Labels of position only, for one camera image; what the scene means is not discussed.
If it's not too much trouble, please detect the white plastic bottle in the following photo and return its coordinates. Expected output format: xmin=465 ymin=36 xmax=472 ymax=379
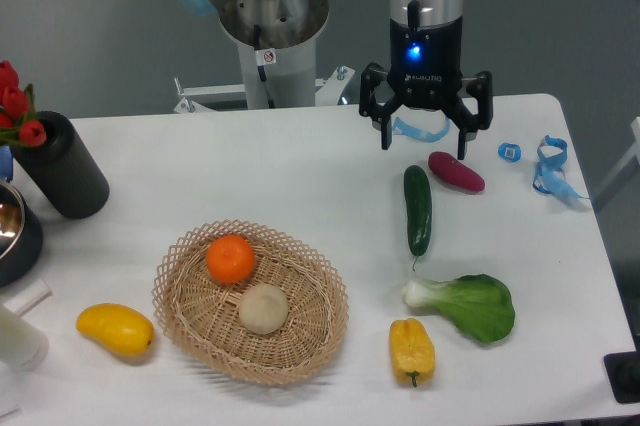
xmin=0 ymin=305 xmax=49 ymax=371

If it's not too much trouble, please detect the orange fruit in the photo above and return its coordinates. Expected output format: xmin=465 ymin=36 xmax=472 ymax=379
xmin=206 ymin=235 xmax=256 ymax=284

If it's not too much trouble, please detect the blue wristband strap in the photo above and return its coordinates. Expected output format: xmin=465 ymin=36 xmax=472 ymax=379
xmin=531 ymin=134 xmax=592 ymax=202

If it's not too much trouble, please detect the black device at edge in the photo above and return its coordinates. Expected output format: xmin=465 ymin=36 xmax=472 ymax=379
xmin=604 ymin=351 xmax=639 ymax=404

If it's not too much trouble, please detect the purple sweet potato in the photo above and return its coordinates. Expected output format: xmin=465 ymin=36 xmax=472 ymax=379
xmin=428 ymin=151 xmax=485 ymax=193

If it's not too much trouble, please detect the yellow mango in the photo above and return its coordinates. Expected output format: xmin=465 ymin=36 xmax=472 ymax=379
xmin=76 ymin=303 xmax=155 ymax=357

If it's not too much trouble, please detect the black cylindrical vase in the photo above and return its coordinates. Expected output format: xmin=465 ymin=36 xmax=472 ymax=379
xmin=11 ymin=111 xmax=110 ymax=219

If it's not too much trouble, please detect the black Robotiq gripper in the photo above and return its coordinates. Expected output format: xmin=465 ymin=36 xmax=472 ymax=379
xmin=359 ymin=18 xmax=494 ymax=160

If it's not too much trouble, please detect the blue ribbon under gripper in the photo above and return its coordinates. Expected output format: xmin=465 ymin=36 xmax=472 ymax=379
xmin=392 ymin=117 xmax=450 ymax=143

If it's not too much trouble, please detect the yellow bell pepper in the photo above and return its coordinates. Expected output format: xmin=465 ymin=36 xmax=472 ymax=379
xmin=389 ymin=318 xmax=436 ymax=388

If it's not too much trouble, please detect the green bok choy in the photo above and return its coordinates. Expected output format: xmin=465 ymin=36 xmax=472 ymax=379
xmin=401 ymin=274 xmax=516 ymax=344

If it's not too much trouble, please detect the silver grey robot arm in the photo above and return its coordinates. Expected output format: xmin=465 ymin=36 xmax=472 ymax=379
xmin=180 ymin=0 xmax=493 ymax=156

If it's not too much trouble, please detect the red tulip bouquet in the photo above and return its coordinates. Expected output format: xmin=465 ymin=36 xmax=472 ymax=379
xmin=1 ymin=60 xmax=47 ymax=148

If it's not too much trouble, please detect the woven wicker basket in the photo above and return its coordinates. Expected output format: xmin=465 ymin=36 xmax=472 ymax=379
xmin=152 ymin=220 xmax=348 ymax=386

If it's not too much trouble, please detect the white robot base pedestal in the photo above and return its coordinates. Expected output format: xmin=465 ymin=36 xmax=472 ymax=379
xmin=174 ymin=41 xmax=357 ymax=114

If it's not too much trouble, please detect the white paper piece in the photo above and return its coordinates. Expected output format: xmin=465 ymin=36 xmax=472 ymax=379
xmin=1 ymin=279 xmax=52 ymax=316

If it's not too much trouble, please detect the small blue tag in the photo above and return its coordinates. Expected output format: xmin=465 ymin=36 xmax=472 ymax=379
xmin=497 ymin=142 xmax=522 ymax=163

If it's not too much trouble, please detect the green cucumber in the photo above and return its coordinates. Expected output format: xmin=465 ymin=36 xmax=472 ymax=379
xmin=403 ymin=165 xmax=433 ymax=270

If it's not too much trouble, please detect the beige round bun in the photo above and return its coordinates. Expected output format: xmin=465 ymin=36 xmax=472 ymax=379
xmin=238 ymin=284 xmax=289 ymax=335

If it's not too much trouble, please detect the black metal bowl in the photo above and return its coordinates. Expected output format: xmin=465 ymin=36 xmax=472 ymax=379
xmin=1 ymin=181 xmax=43 ymax=287

